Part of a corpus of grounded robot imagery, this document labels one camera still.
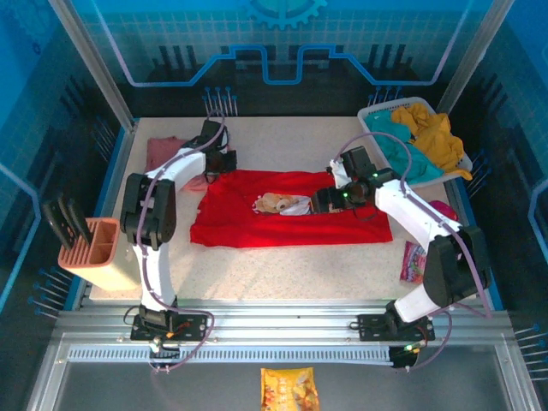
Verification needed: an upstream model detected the red printed t-shirt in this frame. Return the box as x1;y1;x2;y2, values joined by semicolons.
189;169;394;249

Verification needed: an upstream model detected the pink t-shirt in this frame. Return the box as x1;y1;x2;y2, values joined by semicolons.
146;135;211;194

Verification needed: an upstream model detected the teal t-shirt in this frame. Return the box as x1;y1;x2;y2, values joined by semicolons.
365;111;444;185

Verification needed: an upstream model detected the pink colourful snack packet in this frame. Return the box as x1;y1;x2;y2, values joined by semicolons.
399;241;429;284

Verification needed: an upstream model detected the white plastic laundry basket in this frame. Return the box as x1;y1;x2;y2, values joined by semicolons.
357;96;474;188

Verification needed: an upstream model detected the magenta plastic lidded container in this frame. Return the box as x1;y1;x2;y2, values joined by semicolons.
427;200;460;223

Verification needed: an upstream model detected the yellow t-shirt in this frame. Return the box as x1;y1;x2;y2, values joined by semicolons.
390;103;474;182

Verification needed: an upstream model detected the orange utensil holder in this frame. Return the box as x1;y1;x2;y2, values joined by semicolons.
57;217;143;293

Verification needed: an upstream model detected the black perforated flat utensil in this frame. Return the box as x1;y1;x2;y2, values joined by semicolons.
42;199;77;253

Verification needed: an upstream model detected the yellow snack bag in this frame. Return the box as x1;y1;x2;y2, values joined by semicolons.
259;366;321;411

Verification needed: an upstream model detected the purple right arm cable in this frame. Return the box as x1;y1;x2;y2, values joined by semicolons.
337;130;493;372

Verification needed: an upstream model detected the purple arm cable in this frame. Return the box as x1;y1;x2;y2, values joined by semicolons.
123;110;228;374
337;130;493;372

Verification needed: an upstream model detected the aluminium mounting rail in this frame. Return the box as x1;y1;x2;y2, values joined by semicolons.
53;299;515;343

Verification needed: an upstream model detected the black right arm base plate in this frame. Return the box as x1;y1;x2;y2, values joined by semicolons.
356;313;437;343

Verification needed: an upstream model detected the slotted grey cable duct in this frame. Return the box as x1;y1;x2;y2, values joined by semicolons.
66;347;397;365

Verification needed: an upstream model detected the aluminium frame post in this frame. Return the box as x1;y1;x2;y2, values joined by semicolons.
435;0;516;116
47;0;141;132

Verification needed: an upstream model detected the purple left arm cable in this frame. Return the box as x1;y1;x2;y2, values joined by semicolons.
123;110;228;374

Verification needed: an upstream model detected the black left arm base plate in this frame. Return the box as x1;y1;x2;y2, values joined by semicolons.
129;314;210;343

